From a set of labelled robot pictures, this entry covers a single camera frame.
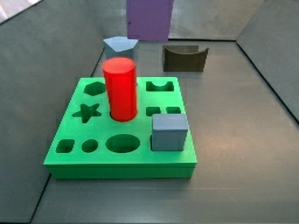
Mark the black arch fixture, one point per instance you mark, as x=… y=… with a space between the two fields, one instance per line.
x=183 y=58

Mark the red cylinder peg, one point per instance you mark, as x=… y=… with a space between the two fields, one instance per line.
x=119 y=72

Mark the green shape sorter board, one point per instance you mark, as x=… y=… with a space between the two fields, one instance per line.
x=96 y=148

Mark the blue pentagon peg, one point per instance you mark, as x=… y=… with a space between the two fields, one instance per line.
x=120 y=47

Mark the blue square block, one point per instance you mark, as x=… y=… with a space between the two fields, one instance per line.
x=169 y=128

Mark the purple arch object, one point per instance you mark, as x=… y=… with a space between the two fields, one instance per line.
x=148 y=19

